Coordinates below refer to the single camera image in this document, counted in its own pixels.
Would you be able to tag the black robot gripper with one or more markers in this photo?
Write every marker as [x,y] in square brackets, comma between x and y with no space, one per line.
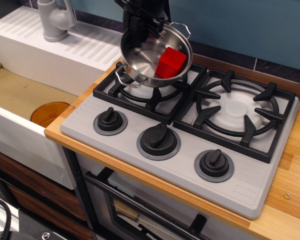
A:
[142,17]

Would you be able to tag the small stainless steel pan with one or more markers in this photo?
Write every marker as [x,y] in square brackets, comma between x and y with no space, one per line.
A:
[140,62]

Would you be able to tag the red wooden cube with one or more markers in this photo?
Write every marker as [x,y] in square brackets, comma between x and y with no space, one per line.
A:
[170,63]

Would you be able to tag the black left stove knob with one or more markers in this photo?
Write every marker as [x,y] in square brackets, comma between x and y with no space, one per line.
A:
[110,122]

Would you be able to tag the black stove knob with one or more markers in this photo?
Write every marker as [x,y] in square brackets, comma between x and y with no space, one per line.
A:
[158,143]
[214,166]
[110,122]

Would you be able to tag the black middle stove knob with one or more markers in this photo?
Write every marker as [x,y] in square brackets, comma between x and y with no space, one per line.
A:
[158,143]

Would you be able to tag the black right stove knob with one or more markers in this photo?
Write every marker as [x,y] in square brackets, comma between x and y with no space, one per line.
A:
[214,166]

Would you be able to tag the grey toy stove top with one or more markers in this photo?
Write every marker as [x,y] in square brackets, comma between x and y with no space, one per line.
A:
[244,193]

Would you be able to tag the black left burner grate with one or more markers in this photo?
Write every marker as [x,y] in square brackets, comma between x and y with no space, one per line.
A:
[158,103]

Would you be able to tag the black burner grate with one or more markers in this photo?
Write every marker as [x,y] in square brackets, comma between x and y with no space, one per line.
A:
[245,116]
[158,103]

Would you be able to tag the grey toy faucet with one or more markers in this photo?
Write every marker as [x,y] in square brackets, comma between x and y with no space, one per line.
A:
[55,22]

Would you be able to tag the white toy sink unit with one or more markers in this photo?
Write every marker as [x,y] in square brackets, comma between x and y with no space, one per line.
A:
[34,72]

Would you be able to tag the black right burner grate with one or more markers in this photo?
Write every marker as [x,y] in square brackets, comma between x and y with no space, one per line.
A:
[245,116]

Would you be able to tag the wooden drawer fronts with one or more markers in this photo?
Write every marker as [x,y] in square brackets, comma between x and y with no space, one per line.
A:
[45,199]

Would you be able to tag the oven door with handle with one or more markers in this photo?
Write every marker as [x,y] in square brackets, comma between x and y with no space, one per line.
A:
[136,212]

